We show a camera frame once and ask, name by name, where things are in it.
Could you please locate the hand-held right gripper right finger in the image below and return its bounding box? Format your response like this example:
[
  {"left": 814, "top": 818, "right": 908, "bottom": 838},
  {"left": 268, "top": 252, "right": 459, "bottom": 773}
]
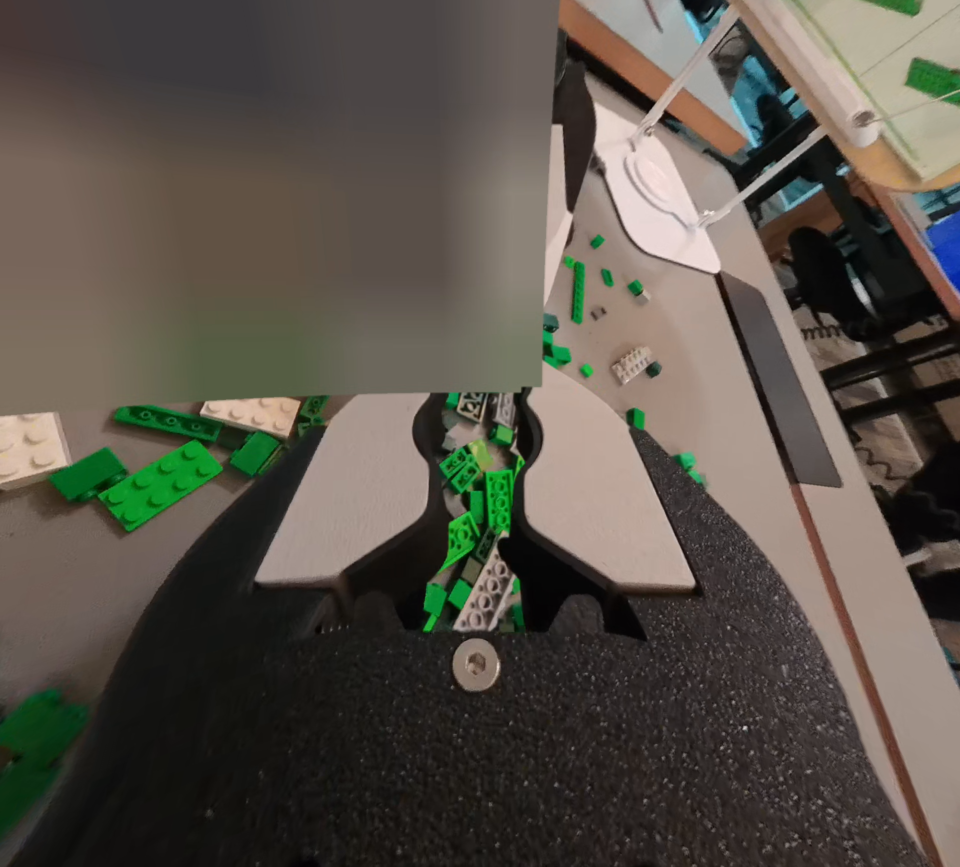
[{"left": 522, "top": 366, "right": 699, "bottom": 594}]

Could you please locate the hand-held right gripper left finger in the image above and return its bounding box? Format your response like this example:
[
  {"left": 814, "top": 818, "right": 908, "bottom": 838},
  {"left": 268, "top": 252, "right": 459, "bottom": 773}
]
[{"left": 255, "top": 393, "right": 451, "bottom": 628}]

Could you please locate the pile of green bricks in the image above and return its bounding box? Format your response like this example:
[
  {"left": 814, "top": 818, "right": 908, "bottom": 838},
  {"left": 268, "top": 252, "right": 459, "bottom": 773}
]
[{"left": 0, "top": 234, "right": 710, "bottom": 838}]

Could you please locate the grey desk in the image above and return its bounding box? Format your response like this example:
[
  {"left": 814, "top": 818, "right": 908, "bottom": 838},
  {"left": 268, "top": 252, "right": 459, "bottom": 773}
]
[{"left": 0, "top": 75, "right": 954, "bottom": 867}]

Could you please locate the black desk strip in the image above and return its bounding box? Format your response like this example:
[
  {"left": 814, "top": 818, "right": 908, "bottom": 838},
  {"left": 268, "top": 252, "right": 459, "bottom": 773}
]
[{"left": 718, "top": 272, "right": 843, "bottom": 489}]

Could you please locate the long wooden table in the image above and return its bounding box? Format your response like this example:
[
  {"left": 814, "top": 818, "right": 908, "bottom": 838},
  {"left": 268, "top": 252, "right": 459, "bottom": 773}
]
[{"left": 558, "top": 0, "right": 960, "bottom": 321}]

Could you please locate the white stand base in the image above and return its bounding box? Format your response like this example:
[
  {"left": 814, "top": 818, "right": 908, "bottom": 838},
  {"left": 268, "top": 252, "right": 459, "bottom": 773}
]
[{"left": 592, "top": 103, "right": 721, "bottom": 276}]

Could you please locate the white plate brick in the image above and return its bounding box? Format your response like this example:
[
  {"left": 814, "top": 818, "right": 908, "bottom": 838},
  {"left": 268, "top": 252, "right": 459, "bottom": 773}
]
[{"left": 201, "top": 396, "right": 303, "bottom": 437}]

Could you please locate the grey long plate brick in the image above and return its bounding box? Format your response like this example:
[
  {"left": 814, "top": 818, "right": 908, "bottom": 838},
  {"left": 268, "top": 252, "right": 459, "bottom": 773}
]
[{"left": 452, "top": 548, "right": 519, "bottom": 632}]

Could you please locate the pale printed sheet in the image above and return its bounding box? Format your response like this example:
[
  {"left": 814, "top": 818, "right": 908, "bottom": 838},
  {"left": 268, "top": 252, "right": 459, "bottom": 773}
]
[{"left": 750, "top": 0, "right": 960, "bottom": 180}]

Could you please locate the black office chair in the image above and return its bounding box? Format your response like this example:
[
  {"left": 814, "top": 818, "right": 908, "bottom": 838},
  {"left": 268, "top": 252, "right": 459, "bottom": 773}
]
[{"left": 787, "top": 225, "right": 931, "bottom": 343}]

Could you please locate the white square brick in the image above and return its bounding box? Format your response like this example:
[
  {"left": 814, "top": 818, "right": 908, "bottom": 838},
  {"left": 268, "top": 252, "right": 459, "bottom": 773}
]
[{"left": 0, "top": 411, "right": 72, "bottom": 492}]

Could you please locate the blue plastic bin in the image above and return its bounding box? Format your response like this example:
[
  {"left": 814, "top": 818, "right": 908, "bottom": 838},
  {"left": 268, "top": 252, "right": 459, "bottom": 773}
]
[{"left": 926, "top": 207, "right": 960, "bottom": 313}]

